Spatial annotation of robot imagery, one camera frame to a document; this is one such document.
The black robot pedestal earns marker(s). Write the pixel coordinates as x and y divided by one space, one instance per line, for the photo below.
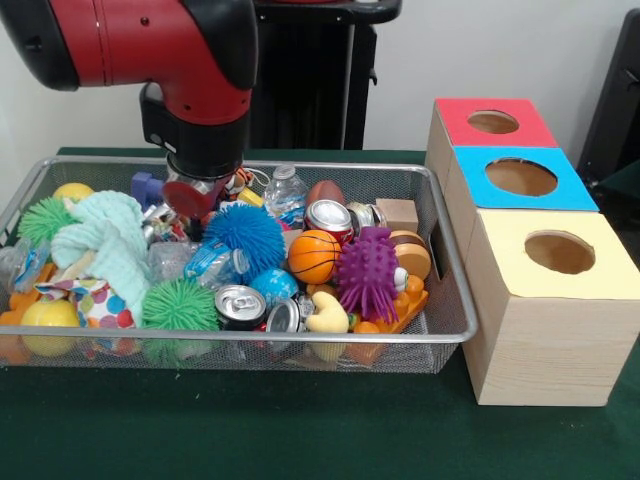
320 75

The green spiky rubber ball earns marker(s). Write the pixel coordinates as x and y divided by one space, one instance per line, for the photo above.
180 305

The shallow silver mesh bin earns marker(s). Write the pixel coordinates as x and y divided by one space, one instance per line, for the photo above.
300 352

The tiger plush toy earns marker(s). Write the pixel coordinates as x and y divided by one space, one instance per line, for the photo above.
241 178

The toy hamburger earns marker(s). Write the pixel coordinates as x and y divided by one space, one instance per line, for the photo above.
412 252

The mint green cloth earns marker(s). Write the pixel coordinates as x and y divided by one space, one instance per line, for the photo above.
107 235

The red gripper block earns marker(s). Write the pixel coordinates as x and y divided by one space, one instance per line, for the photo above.
187 200

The wooden box with three holes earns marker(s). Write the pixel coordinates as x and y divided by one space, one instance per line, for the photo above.
550 350

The orange toy basketball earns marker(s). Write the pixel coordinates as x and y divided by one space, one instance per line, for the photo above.
312 255

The dark green tablecloth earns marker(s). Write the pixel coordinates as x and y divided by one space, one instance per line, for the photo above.
622 180
250 430

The black chair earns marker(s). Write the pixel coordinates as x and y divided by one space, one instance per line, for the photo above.
615 100

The purple spiky rubber toy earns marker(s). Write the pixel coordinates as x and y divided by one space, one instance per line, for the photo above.
367 270

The polka dot cloth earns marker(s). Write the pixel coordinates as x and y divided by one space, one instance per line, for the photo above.
162 225
100 302

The red soda can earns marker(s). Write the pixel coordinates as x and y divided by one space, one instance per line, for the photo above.
329 220

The blue spiky rubber ball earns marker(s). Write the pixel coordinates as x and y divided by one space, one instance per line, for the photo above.
245 240

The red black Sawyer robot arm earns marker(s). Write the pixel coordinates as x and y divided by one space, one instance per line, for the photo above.
150 45

